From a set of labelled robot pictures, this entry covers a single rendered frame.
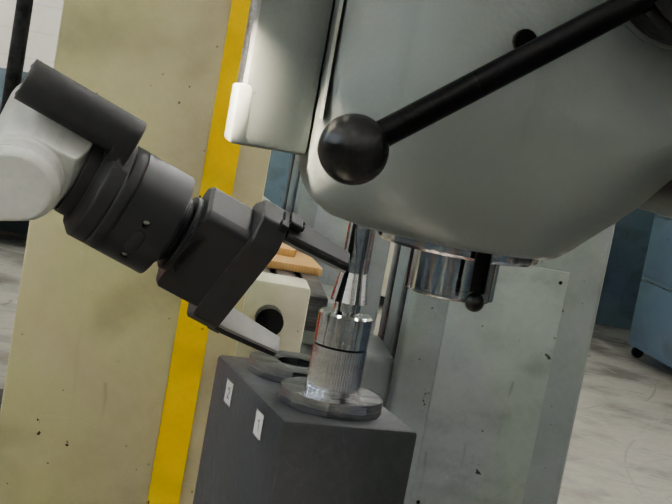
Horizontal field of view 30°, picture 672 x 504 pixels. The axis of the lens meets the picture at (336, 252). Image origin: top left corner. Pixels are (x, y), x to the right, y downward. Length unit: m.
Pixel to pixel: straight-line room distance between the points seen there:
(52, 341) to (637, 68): 1.93
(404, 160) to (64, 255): 1.84
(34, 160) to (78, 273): 1.46
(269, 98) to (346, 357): 0.47
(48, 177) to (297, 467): 0.31
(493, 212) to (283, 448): 0.47
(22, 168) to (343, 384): 0.33
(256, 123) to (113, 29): 1.75
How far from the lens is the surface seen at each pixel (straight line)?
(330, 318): 1.06
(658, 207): 0.70
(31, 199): 0.95
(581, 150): 0.58
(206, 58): 2.36
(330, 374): 1.06
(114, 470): 2.48
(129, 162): 0.97
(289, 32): 0.62
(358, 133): 0.51
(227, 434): 1.16
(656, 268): 8.94
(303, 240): 1.00
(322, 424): 1.03
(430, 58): 0.56
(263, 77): 0.62
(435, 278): 0.65
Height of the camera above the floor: 1.37
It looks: 7 degrees down
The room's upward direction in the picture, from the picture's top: 10 degrees clockwise
